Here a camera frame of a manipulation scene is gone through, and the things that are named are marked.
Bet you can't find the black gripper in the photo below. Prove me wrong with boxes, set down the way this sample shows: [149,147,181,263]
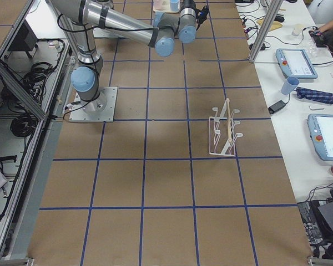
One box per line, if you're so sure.
[181,0,196,9]

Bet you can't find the blue cup near grey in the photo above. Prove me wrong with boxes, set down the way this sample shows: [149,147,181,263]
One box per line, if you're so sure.
[169,0,180,12]

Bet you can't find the blue cup on desk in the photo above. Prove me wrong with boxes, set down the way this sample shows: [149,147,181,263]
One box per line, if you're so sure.
[280,76,300,95]

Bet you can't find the person hand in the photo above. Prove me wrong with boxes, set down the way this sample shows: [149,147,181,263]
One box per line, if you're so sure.
[319,22,333,32]

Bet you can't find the wooden stand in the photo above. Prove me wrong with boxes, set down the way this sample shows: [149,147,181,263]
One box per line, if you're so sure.
[256,14,285,31]

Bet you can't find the teach pendant far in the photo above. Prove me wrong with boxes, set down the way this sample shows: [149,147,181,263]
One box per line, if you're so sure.
[275,49,318,80]

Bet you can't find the teach pendant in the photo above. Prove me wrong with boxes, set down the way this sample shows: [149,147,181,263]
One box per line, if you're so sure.
[307,114,333,161]
[275,49,318,80]

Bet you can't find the black power adapter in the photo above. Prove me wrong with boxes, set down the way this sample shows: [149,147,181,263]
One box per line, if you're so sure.
[268,100,287,115]

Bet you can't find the blue checkered umbrella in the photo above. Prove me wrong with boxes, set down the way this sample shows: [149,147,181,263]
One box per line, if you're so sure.
[296,87,333,105]

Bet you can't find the teach pendant near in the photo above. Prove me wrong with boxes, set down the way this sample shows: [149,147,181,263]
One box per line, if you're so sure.
[307,114,333,161]

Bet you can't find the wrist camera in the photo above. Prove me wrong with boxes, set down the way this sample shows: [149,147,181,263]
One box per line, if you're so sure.
[196,5,209,24]

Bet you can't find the aluminium frame post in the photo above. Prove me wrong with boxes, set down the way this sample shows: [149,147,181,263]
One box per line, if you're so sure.
[249,0,283,63]

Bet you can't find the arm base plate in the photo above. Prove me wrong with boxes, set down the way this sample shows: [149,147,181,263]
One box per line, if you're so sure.
[69,87,118,122]

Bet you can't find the white wire cup rack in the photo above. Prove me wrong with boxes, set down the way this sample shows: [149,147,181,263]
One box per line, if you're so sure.
[208,98,243,157]

